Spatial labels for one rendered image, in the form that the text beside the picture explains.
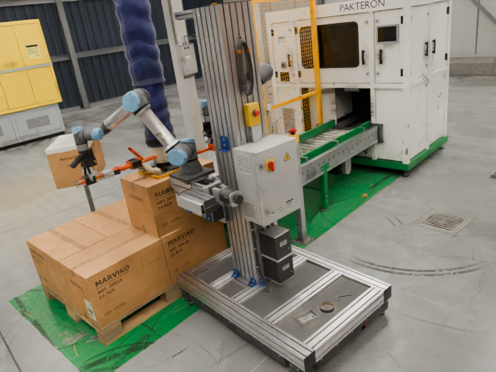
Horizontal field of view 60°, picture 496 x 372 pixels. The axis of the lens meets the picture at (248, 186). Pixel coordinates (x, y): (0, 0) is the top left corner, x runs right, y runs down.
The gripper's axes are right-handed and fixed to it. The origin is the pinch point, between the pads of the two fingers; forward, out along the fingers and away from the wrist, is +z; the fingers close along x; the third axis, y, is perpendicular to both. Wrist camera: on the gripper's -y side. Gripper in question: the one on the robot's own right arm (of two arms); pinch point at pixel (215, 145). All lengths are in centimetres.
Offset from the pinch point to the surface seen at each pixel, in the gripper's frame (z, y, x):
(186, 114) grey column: 2, -69, -135
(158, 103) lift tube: -39, 32, -16
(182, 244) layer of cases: 67, 42, -5
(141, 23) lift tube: -91, 33, -15
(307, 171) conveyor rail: 56, -102, 0
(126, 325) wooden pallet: 105, 100, -5
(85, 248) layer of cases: 53, 100, -41
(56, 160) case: 17, 64, -170
